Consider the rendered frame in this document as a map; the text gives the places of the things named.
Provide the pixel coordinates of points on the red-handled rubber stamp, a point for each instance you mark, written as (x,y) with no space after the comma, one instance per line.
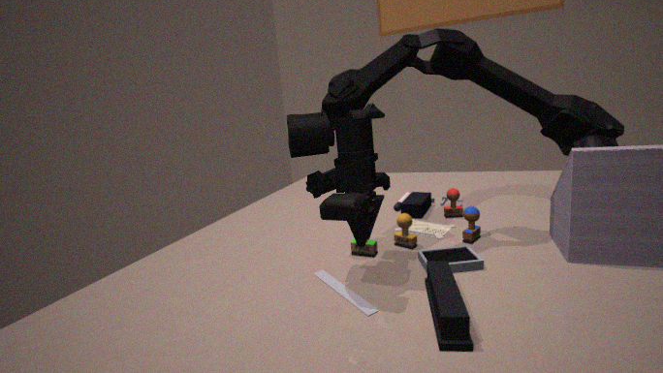
(453,211)

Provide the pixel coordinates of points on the white paper card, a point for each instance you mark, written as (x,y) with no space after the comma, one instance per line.
(435,230)

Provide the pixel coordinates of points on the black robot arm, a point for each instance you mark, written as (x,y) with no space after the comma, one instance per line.
(568,120)

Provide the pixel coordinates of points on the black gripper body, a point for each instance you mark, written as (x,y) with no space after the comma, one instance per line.
(359,180)

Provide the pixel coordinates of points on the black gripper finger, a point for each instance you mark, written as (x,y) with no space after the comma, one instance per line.
(376,202)
(361,228)

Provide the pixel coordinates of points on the green-topped stamp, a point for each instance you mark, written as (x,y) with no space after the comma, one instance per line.
(370,249)

